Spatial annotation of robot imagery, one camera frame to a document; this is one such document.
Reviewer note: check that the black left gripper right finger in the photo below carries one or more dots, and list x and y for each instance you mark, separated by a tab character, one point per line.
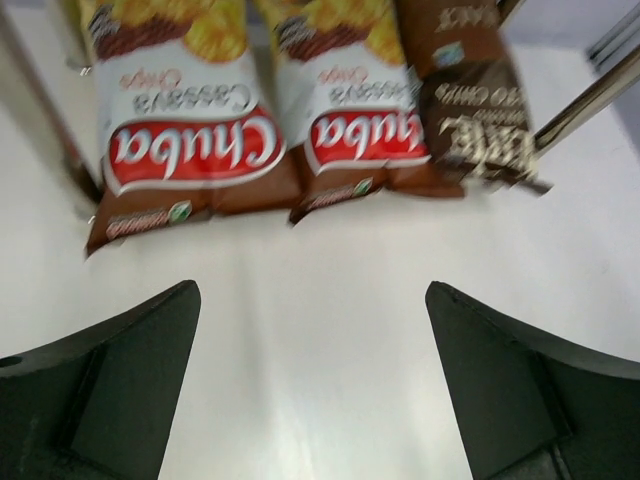
530	404

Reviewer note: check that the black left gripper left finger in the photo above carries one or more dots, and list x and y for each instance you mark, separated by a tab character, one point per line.
100	403

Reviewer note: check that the brown Kettle sea salt bag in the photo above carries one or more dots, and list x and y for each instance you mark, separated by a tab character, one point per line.
475	116

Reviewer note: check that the brown Chuba barbeque bag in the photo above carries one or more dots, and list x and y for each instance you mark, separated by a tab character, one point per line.
185	128
345	103

